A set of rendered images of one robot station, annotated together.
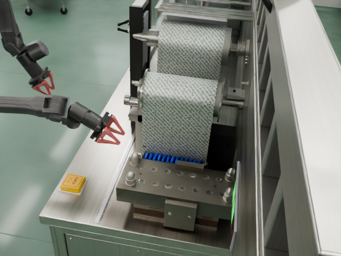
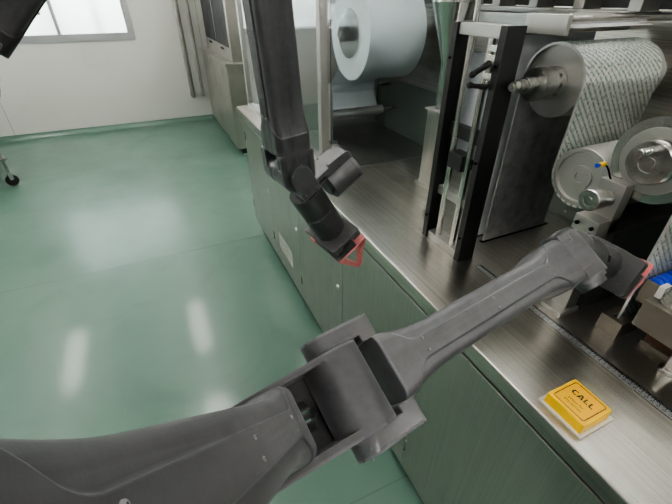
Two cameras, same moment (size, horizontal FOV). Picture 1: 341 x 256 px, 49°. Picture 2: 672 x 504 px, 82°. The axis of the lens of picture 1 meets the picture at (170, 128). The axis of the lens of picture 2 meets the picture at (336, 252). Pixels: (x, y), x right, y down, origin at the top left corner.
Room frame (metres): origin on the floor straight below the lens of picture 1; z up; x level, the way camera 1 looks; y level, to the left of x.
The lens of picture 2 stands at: (0.86, 0.90, 1.49)
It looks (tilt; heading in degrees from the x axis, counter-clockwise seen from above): 34 degrees down; 328
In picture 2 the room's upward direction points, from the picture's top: straight up
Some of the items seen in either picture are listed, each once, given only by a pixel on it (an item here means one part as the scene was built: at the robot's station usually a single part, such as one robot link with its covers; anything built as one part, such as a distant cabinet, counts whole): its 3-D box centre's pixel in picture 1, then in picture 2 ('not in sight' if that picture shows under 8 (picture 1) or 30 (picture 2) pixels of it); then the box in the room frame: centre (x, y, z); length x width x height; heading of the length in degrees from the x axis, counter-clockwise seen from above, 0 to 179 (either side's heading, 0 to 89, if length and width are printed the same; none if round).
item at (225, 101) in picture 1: (232, 101); not in sight; (1.07, -0.20, 1.25); 0.07 x 0.04 x 0.04; 82
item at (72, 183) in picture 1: (73, 183); (577, 405); (0.98, 0.34, 0.91); 0.07 x 0.07 x 0.02; 82
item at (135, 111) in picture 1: (137, 129); (581, 251); (1.15, 0.12, 1.05); 0.06 x 0.05 x 0.31; 82
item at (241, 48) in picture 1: (238, 48); not in sight; (1.31, -0.23, 1.34); 0.07 x 0.07 x 0.07; 82
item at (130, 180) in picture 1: (130, 177); not in sight; (0.88, 0.12, 1.05); 0.04 x 0.04 x 0.04
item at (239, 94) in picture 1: (236, 93); not in sight; (1.07, -0.21, 1.28); 0.06 x 0.05 x 0.02; 82
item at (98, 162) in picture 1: (186, 68); (383, 170); (2.03, -0.08, 0.88); 2.52 x 0.66 x 0.04; 172
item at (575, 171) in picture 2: not in sight; (619, 167); (1.21, -0.05, 1.18); 0.26 x 0.12 x 0.12; 82
